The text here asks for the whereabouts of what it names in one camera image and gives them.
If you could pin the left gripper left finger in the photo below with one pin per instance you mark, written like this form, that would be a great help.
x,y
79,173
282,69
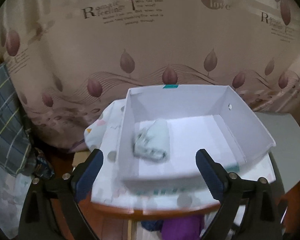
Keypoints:
x,y
38,219

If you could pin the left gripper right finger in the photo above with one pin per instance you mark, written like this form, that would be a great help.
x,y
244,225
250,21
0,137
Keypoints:
x,y
261,218

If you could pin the purple underwear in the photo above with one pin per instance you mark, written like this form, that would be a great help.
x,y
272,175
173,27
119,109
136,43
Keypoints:
x,y
182,228

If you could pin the pale green patterned underwear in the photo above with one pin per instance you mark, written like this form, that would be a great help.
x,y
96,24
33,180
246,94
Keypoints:
x,y
153,143

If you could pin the dark patterned bag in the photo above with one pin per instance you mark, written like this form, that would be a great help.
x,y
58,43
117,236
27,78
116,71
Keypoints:
x,y
42,168

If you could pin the wooden nightstand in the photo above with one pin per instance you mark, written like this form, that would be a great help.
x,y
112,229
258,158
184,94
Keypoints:
x,y
111,221

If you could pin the white patterned bedsheet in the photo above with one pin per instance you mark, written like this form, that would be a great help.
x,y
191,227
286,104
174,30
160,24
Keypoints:
x,y
13,191

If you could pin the white patterned cloth cover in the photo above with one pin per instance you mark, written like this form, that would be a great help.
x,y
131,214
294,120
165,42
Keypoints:
x,y
103,133

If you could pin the grey plaid garment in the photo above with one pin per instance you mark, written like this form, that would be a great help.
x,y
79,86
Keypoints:
x,y
14,142

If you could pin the dark blue speckled sock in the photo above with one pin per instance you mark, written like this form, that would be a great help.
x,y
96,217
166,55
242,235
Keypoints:
x,y
152,225

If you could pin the white XINCCI shoe box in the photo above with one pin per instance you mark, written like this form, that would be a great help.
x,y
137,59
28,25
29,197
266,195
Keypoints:
x,y
214,118

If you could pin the beige leaf print curtain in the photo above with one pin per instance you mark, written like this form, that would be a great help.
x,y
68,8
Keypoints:
x,y
69,59

